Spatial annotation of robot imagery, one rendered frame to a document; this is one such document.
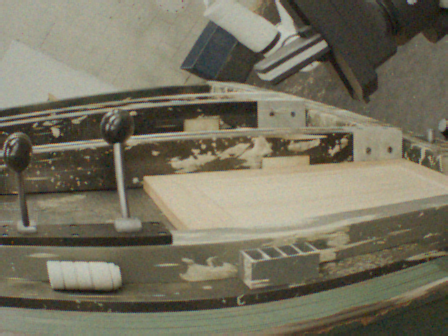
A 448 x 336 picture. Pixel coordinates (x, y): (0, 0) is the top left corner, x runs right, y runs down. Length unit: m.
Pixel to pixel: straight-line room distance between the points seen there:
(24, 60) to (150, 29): 1.90
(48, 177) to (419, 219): 0.60
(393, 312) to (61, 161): 0.71
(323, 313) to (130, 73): 5.76
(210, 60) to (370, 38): 4.68
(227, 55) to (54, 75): 1.49
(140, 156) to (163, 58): 5.15
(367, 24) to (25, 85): 4.28
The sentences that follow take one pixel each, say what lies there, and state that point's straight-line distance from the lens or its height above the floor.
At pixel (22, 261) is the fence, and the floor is 1.50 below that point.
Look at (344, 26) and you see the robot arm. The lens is 0.51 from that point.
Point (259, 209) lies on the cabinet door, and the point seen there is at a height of 1.22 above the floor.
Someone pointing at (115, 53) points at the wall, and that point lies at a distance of 6.10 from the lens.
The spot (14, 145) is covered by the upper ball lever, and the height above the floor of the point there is 1.55.
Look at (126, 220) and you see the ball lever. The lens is 0.63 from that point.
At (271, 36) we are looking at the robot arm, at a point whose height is 1.20.
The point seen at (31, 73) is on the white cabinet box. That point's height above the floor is 1.69.
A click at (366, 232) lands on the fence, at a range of 0.70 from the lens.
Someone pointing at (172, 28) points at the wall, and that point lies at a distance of 6.18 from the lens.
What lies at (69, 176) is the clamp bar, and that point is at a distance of 1.03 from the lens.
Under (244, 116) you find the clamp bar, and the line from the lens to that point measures 1.63.
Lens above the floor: 1.55
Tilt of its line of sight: 19 degrees down
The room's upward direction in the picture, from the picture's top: 62 degrees counter-clockwise
